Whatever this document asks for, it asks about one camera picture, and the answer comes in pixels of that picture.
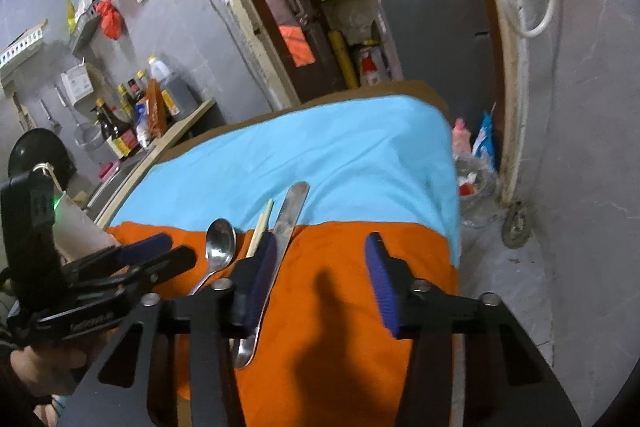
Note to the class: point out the seasoning packets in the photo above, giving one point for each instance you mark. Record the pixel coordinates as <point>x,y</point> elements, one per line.
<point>80,7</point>

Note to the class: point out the striped blanket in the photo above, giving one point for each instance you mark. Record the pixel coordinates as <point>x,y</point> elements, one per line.
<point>325,157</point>

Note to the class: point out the metal table knife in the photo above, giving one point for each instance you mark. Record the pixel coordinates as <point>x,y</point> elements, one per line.
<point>290,212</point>

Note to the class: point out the grey refrigerator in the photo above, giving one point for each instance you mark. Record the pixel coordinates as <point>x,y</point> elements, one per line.
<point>435,37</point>

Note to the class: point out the blue white bag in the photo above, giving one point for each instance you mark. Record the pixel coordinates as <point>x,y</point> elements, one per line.
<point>484,134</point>

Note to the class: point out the door frame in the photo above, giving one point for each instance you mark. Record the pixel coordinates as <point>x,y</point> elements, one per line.
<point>272,79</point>

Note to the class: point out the clear sauce bottle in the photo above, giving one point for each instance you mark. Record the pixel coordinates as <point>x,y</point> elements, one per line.
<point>142,79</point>

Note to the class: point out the wooden chopstick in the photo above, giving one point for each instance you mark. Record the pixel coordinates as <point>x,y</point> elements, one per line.
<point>261,227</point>

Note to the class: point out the yellow roll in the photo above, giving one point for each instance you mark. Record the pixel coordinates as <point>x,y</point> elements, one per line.
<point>345,62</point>

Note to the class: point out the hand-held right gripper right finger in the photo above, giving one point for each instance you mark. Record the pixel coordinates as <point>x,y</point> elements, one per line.
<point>382,287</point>

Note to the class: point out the black round pan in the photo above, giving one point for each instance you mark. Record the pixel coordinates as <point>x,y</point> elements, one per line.
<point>35,152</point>

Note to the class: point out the orange brown packet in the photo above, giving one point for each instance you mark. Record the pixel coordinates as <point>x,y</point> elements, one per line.
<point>156,109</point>

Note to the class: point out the blue white packet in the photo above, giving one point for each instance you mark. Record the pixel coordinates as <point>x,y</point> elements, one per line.
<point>143,127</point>

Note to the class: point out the white wall box holder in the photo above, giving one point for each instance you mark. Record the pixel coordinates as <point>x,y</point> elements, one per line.
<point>77,84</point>

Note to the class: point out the grey wall rack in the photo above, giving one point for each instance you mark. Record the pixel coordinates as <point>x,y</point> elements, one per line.
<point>85,29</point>

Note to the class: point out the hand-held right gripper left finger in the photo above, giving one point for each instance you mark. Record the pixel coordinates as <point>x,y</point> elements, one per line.
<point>260,282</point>

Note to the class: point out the pink sponge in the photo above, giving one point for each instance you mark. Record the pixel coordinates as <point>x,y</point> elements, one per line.
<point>108,170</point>

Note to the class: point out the pink bottle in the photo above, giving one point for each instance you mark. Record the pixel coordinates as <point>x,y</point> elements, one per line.
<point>461,137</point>

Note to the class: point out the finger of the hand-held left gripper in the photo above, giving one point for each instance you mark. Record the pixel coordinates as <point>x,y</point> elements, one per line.
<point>147,247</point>
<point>167,262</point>

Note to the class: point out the red white bottle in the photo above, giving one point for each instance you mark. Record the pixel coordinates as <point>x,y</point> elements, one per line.
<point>372,64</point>

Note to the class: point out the large oil jug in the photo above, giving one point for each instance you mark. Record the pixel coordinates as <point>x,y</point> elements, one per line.
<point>172,89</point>

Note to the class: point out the steel kitchen sink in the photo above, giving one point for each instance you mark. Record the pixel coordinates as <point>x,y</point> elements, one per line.
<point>115,187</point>

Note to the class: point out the dark sauce bottle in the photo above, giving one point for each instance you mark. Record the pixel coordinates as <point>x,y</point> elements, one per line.
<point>134,92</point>

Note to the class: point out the person's left hand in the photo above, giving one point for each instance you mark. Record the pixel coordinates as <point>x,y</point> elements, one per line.
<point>45,367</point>

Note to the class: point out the red plastic bag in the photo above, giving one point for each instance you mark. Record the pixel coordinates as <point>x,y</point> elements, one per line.
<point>110,22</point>

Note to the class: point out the soy sauce bottle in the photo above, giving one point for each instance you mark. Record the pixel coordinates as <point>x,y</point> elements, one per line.
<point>117,134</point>

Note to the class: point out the trash bin with bag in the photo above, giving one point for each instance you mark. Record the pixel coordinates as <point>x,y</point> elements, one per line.
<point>475,184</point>

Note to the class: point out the metal strainer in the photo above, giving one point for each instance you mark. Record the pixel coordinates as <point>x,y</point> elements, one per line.
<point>87,137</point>

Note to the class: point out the white wall basket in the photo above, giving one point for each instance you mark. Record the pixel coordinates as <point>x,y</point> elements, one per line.
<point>22,44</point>

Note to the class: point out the short metal spoon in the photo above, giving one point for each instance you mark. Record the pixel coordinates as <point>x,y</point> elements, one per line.
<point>220,242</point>

